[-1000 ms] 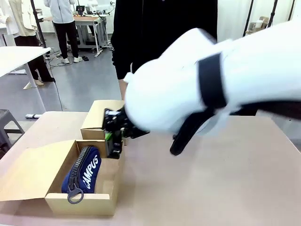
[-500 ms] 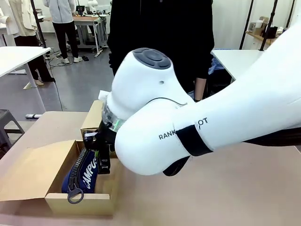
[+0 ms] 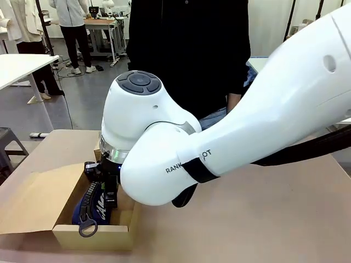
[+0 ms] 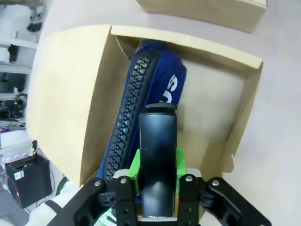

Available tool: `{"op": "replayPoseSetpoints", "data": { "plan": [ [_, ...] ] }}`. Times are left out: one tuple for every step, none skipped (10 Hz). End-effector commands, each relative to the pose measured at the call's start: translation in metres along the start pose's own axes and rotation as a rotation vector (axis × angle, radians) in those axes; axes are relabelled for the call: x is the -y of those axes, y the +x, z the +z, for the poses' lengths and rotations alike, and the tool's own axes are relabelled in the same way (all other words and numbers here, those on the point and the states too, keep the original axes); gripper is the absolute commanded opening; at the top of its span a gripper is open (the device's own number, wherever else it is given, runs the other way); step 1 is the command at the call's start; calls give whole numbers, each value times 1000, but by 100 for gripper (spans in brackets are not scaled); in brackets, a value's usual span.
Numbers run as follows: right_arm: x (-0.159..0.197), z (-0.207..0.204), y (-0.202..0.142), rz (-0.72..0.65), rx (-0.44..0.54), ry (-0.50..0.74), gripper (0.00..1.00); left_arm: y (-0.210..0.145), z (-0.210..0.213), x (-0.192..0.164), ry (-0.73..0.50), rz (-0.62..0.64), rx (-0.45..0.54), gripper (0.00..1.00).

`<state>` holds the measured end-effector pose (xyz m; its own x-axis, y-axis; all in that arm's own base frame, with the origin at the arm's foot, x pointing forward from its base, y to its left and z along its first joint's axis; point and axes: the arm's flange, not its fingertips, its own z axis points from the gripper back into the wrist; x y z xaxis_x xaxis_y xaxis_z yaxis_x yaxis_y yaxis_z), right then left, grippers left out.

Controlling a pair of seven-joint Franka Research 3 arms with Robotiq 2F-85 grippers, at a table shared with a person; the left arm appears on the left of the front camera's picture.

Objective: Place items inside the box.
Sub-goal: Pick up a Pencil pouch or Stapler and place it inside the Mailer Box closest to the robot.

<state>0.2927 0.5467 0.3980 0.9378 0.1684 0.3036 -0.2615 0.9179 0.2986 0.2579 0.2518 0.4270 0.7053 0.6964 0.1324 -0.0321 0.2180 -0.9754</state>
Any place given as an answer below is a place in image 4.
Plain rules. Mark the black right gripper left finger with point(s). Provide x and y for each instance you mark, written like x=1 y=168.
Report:
x=94 y=204

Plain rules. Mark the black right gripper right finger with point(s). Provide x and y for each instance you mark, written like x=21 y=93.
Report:
x=218 y=202

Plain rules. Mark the black thermos bottle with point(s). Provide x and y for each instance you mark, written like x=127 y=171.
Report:
x=157 y=153

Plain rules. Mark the blue slipper with black sole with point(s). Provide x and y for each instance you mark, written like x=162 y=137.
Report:
x=136 y=94

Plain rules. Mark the black electronic box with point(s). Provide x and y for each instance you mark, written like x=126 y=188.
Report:
x=28 y=181

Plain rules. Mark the open brown cardboard box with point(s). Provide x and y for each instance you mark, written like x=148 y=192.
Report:
x=65 y=106

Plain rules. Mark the cardboard box lid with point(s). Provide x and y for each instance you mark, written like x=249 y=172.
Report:
x=204 y=11

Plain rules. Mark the metal shelf rack with equipment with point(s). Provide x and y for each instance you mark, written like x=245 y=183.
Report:
x=14 y=70

